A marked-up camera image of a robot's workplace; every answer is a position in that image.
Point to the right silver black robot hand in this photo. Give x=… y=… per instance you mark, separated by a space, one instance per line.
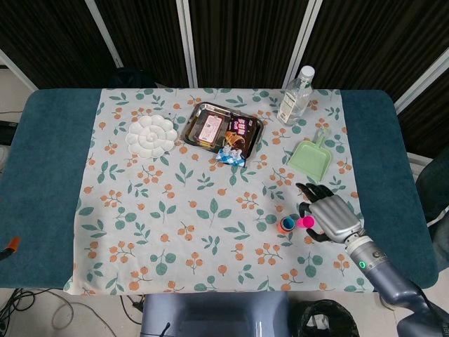
x=336 y=219

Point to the pink plastic cup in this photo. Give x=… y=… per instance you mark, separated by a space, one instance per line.
x=306 y=222

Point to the light blue plastic cup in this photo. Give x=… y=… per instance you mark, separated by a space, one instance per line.
x=288 y=223

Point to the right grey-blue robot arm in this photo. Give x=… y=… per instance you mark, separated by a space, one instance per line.
x=386 y=281

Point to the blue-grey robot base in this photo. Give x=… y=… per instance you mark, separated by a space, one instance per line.
x=210 y=312

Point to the large orange plastic cup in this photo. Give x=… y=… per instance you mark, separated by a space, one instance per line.
x=279 y=229

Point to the green plastic dustpan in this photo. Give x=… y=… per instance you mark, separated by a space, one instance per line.
x=310 y=158

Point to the black trash bin bag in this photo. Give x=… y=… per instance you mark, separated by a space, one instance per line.
x=326 y=310

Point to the blue white checkered packet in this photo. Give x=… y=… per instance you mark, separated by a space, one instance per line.
x=231 y=156

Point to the clear plastic bottle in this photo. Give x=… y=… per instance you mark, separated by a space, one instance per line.
x=293 y=103

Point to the floral leaf fruit tablecloth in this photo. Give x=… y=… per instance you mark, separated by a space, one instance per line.
x=210 y=245

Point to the brown chocolate snack packet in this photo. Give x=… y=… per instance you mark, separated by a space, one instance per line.
x=238 y=135

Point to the pink snack box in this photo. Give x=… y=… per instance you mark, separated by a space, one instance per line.
x=210 y=128

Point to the black metal tray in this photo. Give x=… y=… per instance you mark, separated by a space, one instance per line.
x=191 y=125

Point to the white flower paint palette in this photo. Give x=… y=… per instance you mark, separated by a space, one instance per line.
x=151 y=137

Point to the teal table cover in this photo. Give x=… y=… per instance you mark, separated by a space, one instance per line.
x=45 y=175

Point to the white double frame post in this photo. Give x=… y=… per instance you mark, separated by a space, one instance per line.
x=186 y=42

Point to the white slanted frame post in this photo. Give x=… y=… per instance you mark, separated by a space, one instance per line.
x=103 y=33

